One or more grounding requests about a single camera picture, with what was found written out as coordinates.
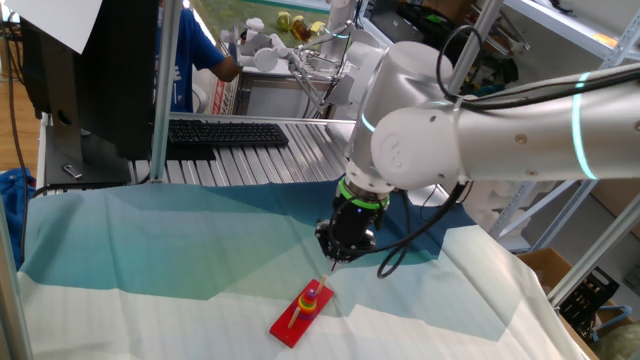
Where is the white paper sheet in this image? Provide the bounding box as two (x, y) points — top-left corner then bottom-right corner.
(3, 0), (104, 55)

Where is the black camera cable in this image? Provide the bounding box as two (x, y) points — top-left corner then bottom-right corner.
(377, 182), (470, 280)

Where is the large cardboard box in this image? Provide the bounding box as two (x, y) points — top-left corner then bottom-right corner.
(517, 246), (640, 360)

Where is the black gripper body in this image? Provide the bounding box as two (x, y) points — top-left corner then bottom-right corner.
(329, 192), (386, 249)

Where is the red Hanoi base with pegs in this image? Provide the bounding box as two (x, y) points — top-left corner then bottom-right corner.
(268, 273), (335, 350)

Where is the black mouse pad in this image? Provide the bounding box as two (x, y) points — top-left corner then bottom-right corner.
(164, 141), (217, 162)

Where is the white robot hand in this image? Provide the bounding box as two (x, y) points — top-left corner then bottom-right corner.
(219, 17), (301, 74)

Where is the aluminium frame post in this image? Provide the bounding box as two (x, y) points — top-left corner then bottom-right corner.
(547, 193), (640, 309)
(148, 0), (184, 184)
(0, 197), (32, 360)

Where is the black computer monitor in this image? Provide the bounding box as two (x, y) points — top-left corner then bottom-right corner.
(19, 0), (161, 190)

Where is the aluminium frame rail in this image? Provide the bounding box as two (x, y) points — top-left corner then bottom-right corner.
(169, 112), (356, 126)

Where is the red white striped sign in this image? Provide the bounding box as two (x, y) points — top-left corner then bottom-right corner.
(209, 78), (240, 117)

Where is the bare person forearm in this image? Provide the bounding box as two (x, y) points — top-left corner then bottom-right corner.
(207, 53), (245, 84)

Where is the blue green white tablecloth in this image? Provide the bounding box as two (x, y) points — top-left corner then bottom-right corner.
(17, 182), (591, 360)

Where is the black plastic crate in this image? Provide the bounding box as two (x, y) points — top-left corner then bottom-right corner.
(558, 266), (621, 344)

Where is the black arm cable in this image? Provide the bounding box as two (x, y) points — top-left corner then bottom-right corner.
(434, 23), (640, 112)

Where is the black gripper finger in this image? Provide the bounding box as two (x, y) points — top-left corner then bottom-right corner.
(342, 234), (377, 264)
(315, 222), (341, 271)

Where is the blue fabric bundle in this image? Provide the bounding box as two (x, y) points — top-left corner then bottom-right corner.
(0, 167), (37, 271)

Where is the person in blue shirt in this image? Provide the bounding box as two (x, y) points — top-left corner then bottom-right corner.
(155, 0), (226, 114)

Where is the white metal shelf rack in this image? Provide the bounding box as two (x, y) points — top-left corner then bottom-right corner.
(447, 0), (640, 254)

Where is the amber bottle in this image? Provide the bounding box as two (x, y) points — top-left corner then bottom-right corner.
(291, 14), (314, 43)

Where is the black keyboard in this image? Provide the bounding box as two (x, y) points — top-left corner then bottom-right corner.
(167, 119), (290, 149)

